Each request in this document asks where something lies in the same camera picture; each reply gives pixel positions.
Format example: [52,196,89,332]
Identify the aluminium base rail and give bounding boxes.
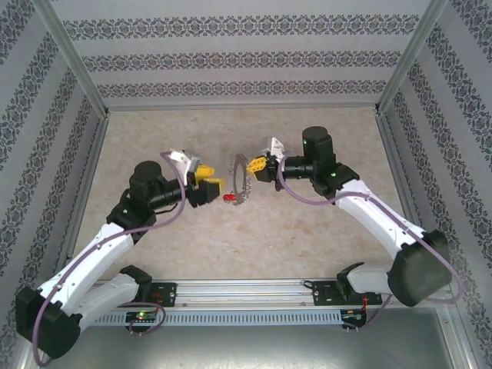
[91,279,389,309]

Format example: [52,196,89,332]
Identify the small circuit board green light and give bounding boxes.
[125,311,158,324]

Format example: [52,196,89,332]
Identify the aluminium side floor rail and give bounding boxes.
[57,113,111,262]
[376,111,430,239]

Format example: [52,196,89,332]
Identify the grey metal sheet panel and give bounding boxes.
[18,307,474,369]

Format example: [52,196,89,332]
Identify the aluminium corner post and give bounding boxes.
[373,0,450,115]
[32,0,112,116]

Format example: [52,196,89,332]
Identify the aluminium back floor rail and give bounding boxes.
[105,101,380,113]

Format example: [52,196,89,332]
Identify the grey slotted cable duct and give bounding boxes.
[82,309,345,327]

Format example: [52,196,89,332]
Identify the aluminium front frame post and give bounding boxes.
[441,305,477,369]

